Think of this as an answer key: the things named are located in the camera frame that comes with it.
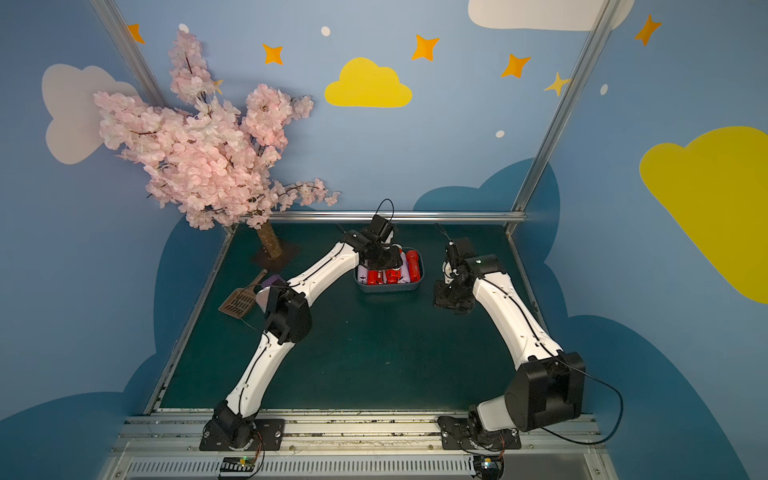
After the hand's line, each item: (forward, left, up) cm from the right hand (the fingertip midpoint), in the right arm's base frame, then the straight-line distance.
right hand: (447, 300), depth 83 cm
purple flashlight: (+13, +26, -8) cm, 30 cm away
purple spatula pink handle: (+4, +58, -10) cm, 59 cm away
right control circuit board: (-37, -11, -19) cm, 42 cm away
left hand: (+18, +14, -4) cm, 23 cm away
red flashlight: (+12, +16, -6) cm, 21 cm away
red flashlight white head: (+13, +23, -9) cm, 28 cm away
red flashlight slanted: (+21, +9, -9) cm, 24 cm away
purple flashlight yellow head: (+12, +12, -8) cm, 19 cm away
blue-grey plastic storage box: (+12, +19, -13) cm, 26 cm away
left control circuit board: (-40, +52, -18) cm, 68 cm away
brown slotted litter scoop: (+4, +67, -14) cm, 68 cm away
